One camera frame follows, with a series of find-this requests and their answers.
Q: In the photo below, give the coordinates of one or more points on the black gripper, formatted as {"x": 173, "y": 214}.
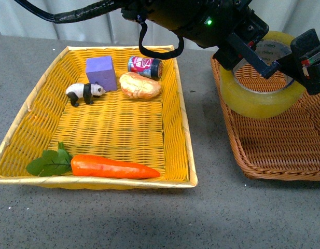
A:
{"x": 226, "y": 23}

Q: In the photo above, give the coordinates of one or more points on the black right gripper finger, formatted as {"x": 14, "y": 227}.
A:
{"x": 303, "y": 63}

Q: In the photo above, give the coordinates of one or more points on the clear packing tape roll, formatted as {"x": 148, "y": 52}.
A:
{"x": 247, "y": 93}

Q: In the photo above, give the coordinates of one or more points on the brown wicker basket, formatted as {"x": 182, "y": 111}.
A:
{"x": 285, "y": 147}

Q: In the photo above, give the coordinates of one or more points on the yellow woven basket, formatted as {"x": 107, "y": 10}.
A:
{"x": 151, "y": 132}

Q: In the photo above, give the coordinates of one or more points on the small dark labelled jar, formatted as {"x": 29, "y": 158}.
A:
{"x": 147, "y": 67}

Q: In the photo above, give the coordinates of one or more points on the toy bread loaf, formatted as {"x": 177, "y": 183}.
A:
{"x": 136, "y": 86}

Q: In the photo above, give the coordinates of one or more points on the purple foam cube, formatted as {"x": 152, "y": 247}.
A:
{"x": 101, "y": 71}

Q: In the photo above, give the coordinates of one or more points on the toy panda figurine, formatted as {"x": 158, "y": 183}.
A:
{"x": 85, "y": 91}

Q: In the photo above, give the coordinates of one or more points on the toy orange carrot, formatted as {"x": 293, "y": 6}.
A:
{"x": 60, "y": 161}

